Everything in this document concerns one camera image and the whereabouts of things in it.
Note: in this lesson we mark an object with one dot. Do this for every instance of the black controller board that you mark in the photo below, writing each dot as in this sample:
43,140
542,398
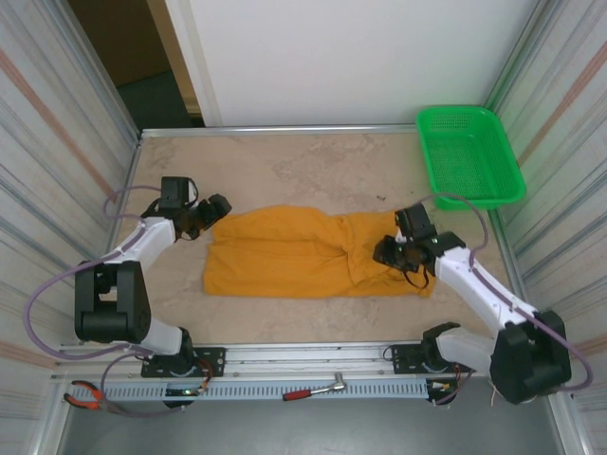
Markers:
182,392
441,388

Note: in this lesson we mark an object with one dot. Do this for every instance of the white door frame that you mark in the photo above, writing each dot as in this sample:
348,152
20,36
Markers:
194,61

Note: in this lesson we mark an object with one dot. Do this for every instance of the brown wooden panel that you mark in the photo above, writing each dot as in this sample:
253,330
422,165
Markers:
118,38

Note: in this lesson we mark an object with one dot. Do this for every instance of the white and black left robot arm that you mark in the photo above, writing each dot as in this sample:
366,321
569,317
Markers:
114,303

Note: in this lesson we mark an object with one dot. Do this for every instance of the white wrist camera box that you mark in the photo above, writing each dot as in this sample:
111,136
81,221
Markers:
191,189
401,235

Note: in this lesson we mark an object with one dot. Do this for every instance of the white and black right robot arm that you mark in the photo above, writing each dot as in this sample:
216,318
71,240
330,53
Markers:
531,360

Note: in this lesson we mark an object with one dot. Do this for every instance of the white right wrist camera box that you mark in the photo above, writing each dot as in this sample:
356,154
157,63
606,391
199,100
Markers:
401,235

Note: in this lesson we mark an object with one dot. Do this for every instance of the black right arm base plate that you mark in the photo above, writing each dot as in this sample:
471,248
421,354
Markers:
403,358

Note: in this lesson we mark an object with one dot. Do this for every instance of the thin aluminium table-edge rail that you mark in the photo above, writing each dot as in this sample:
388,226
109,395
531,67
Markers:
308,129

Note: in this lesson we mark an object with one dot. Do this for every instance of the beige door jamb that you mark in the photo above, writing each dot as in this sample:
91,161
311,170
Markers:
176,61

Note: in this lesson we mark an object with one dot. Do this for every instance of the green plastic basket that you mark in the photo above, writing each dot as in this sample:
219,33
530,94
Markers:
469,156

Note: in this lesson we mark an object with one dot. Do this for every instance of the orange t-shirt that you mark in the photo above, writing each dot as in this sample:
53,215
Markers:
284,256

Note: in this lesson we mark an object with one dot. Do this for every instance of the wide aluminium mounting rail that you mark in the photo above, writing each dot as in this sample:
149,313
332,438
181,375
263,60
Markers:
308,355

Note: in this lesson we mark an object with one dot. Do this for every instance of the aluminium side rail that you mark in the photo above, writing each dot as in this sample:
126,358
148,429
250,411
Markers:
132,166
500,237

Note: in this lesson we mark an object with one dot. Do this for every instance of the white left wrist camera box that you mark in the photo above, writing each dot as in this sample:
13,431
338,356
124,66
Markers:
191,189

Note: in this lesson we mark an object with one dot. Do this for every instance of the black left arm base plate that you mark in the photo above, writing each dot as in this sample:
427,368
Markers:
213,360

